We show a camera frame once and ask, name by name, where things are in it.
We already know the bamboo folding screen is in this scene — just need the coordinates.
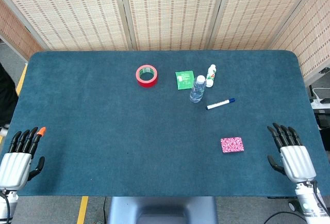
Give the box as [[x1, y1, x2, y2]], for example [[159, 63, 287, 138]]
[[0, 0, 330, 85]]

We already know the left robot hand, orange fingertip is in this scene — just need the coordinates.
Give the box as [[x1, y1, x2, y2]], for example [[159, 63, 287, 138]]
[[0, 126, 47, 191]]

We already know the red tape roll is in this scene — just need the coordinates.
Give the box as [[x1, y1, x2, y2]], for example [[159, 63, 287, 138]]
[[136, 64, 158, 89]]

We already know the white marker with blue cap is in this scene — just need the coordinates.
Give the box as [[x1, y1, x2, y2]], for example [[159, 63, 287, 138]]
[[205, 98, 236, 110]]

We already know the black equipment case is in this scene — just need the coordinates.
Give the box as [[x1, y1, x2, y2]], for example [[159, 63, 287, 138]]
[[316, 108, 330, 130]]

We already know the green flat packet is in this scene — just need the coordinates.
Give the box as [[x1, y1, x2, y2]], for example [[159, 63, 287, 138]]
[[175, 70, 195, 90]]

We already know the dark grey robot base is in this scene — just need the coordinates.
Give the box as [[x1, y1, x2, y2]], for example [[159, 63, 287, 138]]
[[107, 196, 219, 224]]

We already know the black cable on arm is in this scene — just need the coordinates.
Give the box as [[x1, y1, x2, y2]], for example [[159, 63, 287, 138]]
[[0, 191, 12, 224], [311, 179, 330, 216]]

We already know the person in black clothes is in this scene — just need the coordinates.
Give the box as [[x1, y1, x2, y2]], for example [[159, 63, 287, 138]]
[[0, 62, 19, 137]]

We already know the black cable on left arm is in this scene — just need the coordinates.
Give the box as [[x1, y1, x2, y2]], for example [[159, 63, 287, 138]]
[[0, 191, 12, 224]]

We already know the clear plastic water bottle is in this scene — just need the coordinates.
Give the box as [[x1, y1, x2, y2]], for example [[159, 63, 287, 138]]
[[189, 75, 207, 104]]

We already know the blue felt table cover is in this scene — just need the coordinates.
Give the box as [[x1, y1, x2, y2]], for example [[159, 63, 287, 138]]
[[0, 50, 326, 198]]

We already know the pink white patterned rectangular pad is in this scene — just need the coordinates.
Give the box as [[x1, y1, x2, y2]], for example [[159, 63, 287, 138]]
[[220, 136, 245, 154]]

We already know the small white drink bottle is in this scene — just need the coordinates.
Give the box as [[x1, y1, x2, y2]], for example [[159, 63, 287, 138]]
[[205, 64, 217, 88]]

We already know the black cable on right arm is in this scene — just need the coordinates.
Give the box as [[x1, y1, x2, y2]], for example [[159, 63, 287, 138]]
[[311, 179, 330, 216]]

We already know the white power strip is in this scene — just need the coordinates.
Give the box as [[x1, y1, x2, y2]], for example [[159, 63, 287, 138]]
[[310, 97, 330, 110]]

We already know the black cable on floor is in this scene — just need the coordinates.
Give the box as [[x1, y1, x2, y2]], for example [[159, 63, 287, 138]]
[[263, 210, 307, 224]]

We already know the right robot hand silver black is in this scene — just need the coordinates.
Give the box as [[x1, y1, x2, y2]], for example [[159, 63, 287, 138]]
[[267, 122, 317, 183]]

